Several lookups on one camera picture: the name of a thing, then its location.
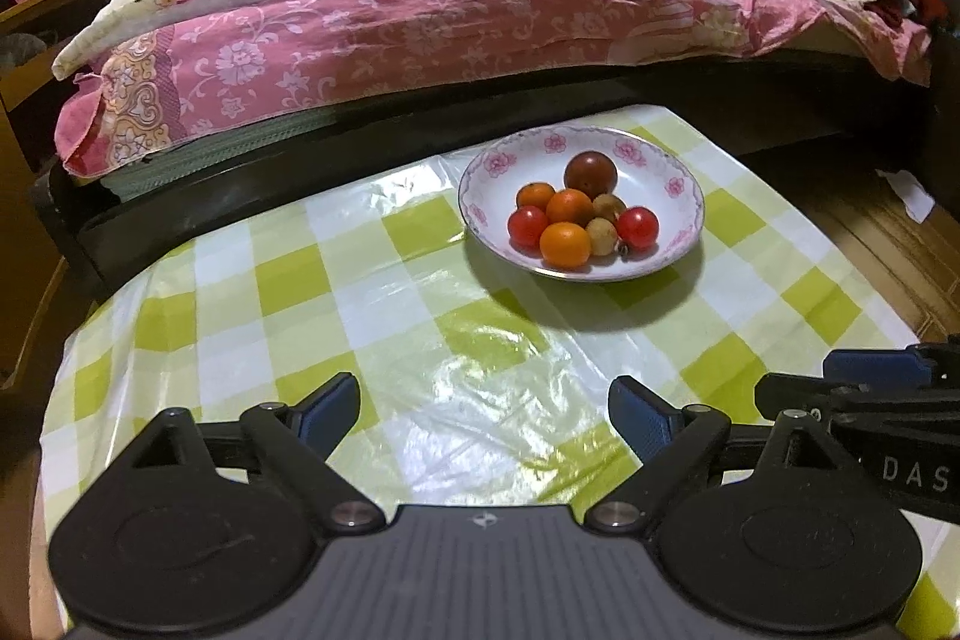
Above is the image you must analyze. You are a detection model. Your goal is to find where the red tomato with stem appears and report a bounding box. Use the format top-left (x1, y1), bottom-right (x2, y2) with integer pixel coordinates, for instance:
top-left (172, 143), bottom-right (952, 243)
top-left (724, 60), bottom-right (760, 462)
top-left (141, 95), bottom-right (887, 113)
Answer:
top-left (615, 206), bottom-right (661, 254)

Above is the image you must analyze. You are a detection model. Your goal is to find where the wooden cabinet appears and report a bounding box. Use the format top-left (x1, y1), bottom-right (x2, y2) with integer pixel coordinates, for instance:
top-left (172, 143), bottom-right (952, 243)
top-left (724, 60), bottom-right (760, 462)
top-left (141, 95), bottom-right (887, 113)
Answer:
top-left (0, 0), bottom-right (132, 390)

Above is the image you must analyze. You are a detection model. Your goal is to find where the white floral plate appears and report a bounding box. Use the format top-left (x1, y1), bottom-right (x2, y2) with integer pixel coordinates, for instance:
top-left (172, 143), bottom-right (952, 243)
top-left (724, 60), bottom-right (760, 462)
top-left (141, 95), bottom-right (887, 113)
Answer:
top-left (457, 126), bottom-right (706, 283)

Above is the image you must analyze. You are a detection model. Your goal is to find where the green checked tablecloth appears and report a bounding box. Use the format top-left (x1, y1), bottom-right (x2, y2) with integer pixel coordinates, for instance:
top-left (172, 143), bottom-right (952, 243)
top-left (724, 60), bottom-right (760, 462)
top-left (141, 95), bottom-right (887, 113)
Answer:
top-left (34, 104), bottom-right (942, 640)

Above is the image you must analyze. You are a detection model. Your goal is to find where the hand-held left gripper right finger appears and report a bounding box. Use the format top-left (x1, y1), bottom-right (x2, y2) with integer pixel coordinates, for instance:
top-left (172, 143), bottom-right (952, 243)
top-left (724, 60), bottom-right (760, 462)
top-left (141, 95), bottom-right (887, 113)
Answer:
top-left (586, 376), bottom-right (862, 534)

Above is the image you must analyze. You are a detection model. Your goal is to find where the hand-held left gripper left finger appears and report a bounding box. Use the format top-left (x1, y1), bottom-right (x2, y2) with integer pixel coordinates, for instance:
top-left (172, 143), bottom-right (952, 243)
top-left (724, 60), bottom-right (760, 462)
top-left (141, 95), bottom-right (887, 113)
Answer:
top-left (112, 372), bottom-right (387, 534)

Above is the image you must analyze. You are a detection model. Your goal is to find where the grey striped mattress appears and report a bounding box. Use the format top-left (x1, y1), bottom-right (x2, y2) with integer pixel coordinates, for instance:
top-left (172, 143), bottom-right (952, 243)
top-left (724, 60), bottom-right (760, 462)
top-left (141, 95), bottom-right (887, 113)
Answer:
top-left (101, 106), bottom-right (338, 200)

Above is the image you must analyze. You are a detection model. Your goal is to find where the large orange mandarin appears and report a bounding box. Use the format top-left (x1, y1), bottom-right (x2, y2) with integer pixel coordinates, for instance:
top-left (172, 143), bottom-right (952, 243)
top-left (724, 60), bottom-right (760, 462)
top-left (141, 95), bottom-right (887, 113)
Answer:
top-left (539, 221), bottom-right (593, 271)

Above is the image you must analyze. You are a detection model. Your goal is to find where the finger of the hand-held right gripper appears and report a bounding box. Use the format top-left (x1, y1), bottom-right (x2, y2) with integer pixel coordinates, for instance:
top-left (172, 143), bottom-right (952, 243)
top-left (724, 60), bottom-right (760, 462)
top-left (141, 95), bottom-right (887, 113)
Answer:
top-left (822, 334), bottom-right (960, 390)
top-left (754, 372), bottom-right (960, 425)

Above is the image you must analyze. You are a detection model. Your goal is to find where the pink floral bed sheet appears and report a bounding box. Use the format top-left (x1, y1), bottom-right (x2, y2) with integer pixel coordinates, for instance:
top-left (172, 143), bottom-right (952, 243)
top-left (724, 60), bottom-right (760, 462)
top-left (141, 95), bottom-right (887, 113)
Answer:
top-left (54, 0), bottom-right (932, 182)

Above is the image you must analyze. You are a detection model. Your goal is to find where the dark purple tomato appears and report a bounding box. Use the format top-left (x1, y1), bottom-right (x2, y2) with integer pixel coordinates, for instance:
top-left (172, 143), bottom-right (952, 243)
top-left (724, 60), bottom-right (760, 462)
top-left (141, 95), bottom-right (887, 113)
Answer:
top-left (564, 150), bottom-right (620, 200)

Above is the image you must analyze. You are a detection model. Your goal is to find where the white paper scrap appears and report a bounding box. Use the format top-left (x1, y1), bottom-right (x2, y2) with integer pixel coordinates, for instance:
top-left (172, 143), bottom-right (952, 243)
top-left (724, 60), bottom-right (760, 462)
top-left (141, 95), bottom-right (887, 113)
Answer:
top-left (876, 167), bottom-right (936, 223)

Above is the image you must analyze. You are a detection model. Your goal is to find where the dark bed frame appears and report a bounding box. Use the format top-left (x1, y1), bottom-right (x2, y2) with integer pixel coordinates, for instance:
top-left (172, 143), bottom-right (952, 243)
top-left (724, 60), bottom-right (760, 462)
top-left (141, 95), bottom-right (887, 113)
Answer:
top-left (30, 59), bottom-right (942, 305)

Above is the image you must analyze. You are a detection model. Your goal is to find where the small red tomato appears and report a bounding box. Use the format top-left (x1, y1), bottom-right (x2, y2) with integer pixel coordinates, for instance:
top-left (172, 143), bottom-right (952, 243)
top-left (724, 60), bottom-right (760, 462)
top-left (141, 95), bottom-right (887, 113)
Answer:
top-left (508, 206), bottom-right (549, 249)

